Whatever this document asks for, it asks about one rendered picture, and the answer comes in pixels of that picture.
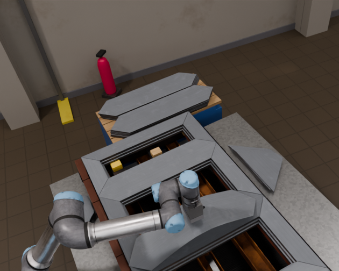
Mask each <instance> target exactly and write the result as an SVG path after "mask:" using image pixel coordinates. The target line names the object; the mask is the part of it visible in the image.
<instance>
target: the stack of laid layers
mask: <svg viewBox="0 0 339 271"><path fill-rule="evenodd" d="M181 132H183V133H184V134H185V135H186V137H187V138H188V139H189V140H190V141H192V140H194V139H195V138H194V137H193V136H192V135H191V134H190V132H189V131H188V130H187V129H186V128H185V126H184V125H183V124H182V125H180V126H178V127H175V128H173V129H171V130H169V131H166V132H164V133H162V134H160V135H157V136H155V137H153V138H151V139H148V140H146V141H143V142H141V143H139V144H137V145H134V146H132V147H130V148H127V149H125V150H123V151H121V152H118V153H116V154H114V155H112V156H109V157H107V158H105V159H103V160H100V162H101V164H102V166H103V168H104V170H105V172H106V174H107V176H108V178H110V176H109V174H108V172H107V170H106V168H105V166H107V165H109V164H111V163H113V162H115V161H118V160H120V159H122V158H124V157H127V156H129V155H131V154H133V153H136V152H138V151H141V150H143V149H145V148H147V147H150V146H152V145H154V144H156V143H158V142H161V141H163V140H165V139H167V138H170V137H172V136H174V135H176V134H179V133H181ZM209 166H211V167H212V169H213V170H214V171H215V172H216V174H217V175H218V176H219V177H220V178H221V180H222V181H223V182H224V183H225V185H226V186H227V187H228V188H229V189H230V190H235V191H237V192H240V193H242V194H245V195H248V196H250V197H253V198H255V199H256V204H255V211H254V215H253V216H251V217H248V218H243V219H240V220H236V221H234V222H230V223H226V224H223V225H221V226H218V227H215V228H213V229H211V230H209V231H207V232H205V233H203V234H201V235H199V236H197V237H196V238H194V239H193V240H191V241H190V242H188V243H187V244H185V245H184V246H182V247H181V248H180V249H178V250H177V251H176V252H175V253H173V254H172V255H171V256H169V257H168V258H167V259H166V260H165V261H163V262H162V263H161V264H160V265H158V266H157V267H156V268H155V269H154V270H146V269H142V270H146V271H175V270H177V269H179V268H181V267H182V266H184V265H186V264H188V263H190V262H192V261H193V260H195V259H197V258H199V257H201V256H203V255H204V254H206V253H208V252H210V251H212V250H213V249H215V248H217V247H219V246H221V245H223V244H224V243H226V242H228V241H230V240H231V239H233V238H235V237H237V236H239V235H241V234H242V233H244V232H246V231H248V230H250V229H252V228H253V227H255V226H257V225H259V227H260V228H261V229H262V230H263V231H264V233H265V234H266V235H267V236H268V238H269V239H270V240H271V241H272V242H273V244H274V245H275V246H276V248H277V249H278V250H279V251H280V253H281V254H282V255H283V256H284V257H285V259H286V260H287V261H288V262H289V264H290V265H292V264H293V263H295V262H297V261H296V260H295V258H293V256H292V255H291V254H290V252H289V251H288V250H287V249H286V248H285V246H284V245H283V244H282V243H281V242H280V240H279V239H278V238H277V237H276V236H275V235H274V233H273V232H272V231H271V230H270V229H269V227H268V226H267V225H266V224H265V223H264V221H263V220H262V219H261V218H260V211H261V208H262V201H263V195H261V194H255V193H251V192H246V191H240V190H237V189H236V188H235V186H234V185H233V184H232V183H231V182H230V180H229V179H228V178H227V177H226V176H225V174H224V173H223V172H222V171H221V170H220V169H219V167H218V166H217V165H216V163H215V162H214V161H213V160H212V159H211V158H210V159H208V160H206V161H204V162H202V163H200V164H198V165H195V166H193V167H191V168H189V169H187V170H192V171H194V172H196V173H197V172H199V171H201V170H203V169H205V168H207V167H209ZM184 171H185V170H184ZM184 171H183V172H184ZM181 173H182V172H180V173H178V174H176V175H174V176H172V177H170V178H168V179H166V180H163V181H162V182H165V181H169V180H173V179H176V178H179V177H180V174H181ZM151 194H152V189H151V187H149V188H147V189H145V190H142V191H140V192H138V193H136V194H134V195H132V196H130V197H128V198H126V199H124V200H122V201H120V202H121V204H122V206H123V208H124V211H125V213H126V215H127V216H129V213H128V211H127V209H126V206H128V205H130V204H132V203H134V202H136V201H138V200H140V199H143V198H145V197H147V196H149V195H151ZM290 265H288V266H290ZM288 266H286V267H285V268H287V267H288ZM285 268H283V269H285ZM283 269H281V270H280V271H282V270H283Z"/></svg>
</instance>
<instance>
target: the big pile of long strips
mask: <svg viewBox="0 0 339 271"><path fill-rule="evenodd" d="M198 82H199V77H198V76H197V74H190V73H176V74H174V75H171V76H169V77H166V78H164V79H161V80H159V81H156V82H153V83H150V84H148V85H145V86H143V87H141V88H138V89H136V90H133V91H130V92H127V93H126V94H123V95H120V96H118V97H115V98H112V99H110V100H108V101H106V102H105V104H104V105H103V106H102V108H101V110H100V111H99V113H98V114H99V115H100V116H101V117H102V118H103V119H108V120H116V122H115V123H114V125H113V127H112V129H111V130H110V133H111V135H110V136H111V137H116V138H122V139H124V138H127V137H129V136H131V135H134V134H136V133H138V132H141V131H143V130H145V129H148V128H150V127H153V126H155V125H157V124H160V123H162V122H164V121H166V120H169V119H171V118H173V117H176V116H178V115H180V114H182V113H185V112H187V111H189V112H190V113H192V112H195V111H197V110H199V109H202V108H204V107H206V106H207V105H208V103H209V100H210V97H211V95H212V91H213V87H208V86H202V85H197V84H198Z"/></svg>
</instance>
